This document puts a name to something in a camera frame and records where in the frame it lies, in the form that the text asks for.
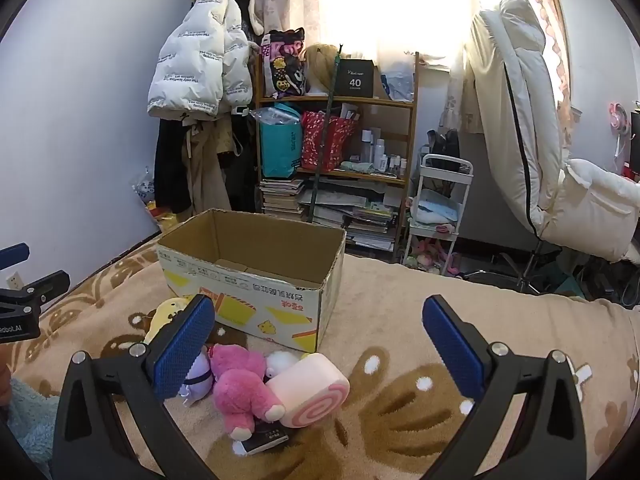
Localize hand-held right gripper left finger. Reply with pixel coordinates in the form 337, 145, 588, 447
51, 294, 221, 480

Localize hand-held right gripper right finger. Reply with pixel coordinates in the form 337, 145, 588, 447
421, 295, 596, 480

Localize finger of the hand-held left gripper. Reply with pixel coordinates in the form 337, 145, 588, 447
0, 242, 31, 272
0, 270, 71, 309

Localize lavender plush doll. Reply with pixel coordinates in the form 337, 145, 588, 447
177, 345, 216, 406

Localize pink plush bear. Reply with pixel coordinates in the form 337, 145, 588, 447
209, 342, 287, 440

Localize white plush toy yellow feet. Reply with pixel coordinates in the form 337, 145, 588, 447
264, 350, 303, 380

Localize printed cardboard box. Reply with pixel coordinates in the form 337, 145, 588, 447
156, 208, 347, 354

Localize pink swirl roll cushion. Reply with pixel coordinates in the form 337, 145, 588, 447
264, 352, 351, 428

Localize beige brown printed blanket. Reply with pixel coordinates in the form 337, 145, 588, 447
0, 237, 640, 480

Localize pile of small plush toys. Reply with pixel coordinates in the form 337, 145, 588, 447
405, 237, 463, 276

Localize yellow packet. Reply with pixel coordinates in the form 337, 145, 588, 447
150, 205, 181, 233

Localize small black box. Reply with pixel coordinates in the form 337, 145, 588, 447
235, 422, 292, 457

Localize folded blue white cloths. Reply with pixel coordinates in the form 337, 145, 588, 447
412, 195, 458, 225

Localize white printed plastic bag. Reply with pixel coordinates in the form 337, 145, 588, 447
132, 167, 161, 206

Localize pile of books and papers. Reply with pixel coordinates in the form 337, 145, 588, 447
300, 180, 403, 253

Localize beige hanging coat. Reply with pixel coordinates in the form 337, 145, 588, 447
181, 117, 238, 213

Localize dark hanging garment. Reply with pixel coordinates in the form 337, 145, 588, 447
217, 105, 262, 213

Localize black hanging coat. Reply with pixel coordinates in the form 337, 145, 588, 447
154, 115, 193, 216

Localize stack of books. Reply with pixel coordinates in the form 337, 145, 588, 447
259, 177, 307, 221

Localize white trolley cart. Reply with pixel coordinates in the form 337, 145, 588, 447
400, 154, 475, 277

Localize group of white bottles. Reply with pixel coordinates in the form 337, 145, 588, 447
360, 127, 408, 178

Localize teal shopping bag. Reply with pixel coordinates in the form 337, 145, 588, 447
257, 104, 304, 180

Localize green pole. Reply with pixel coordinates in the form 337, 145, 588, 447
306, 42, 346, 225

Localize red patterned gift bag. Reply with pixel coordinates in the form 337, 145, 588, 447
300, 110, 358, 173

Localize white padded chair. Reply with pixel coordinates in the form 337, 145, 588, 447
465, 0, 640, 296

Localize wooden shelf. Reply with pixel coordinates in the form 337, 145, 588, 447
252, 51, 420, 263

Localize blue white plastic bag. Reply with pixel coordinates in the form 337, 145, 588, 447
382, 60, 416, 101

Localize white puffer jacket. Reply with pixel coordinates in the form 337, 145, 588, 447
146, 0, 261, 122

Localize pink desk fan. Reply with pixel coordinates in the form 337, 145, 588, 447
607, 101, 630, 136

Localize black cardboard box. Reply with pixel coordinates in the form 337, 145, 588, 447
332, 58, 376, 99

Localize black pink patterned bag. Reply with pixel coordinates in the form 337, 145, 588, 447
260, 27, 308, 100

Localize blond wig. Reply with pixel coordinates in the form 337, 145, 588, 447
302, 44, 341, 95

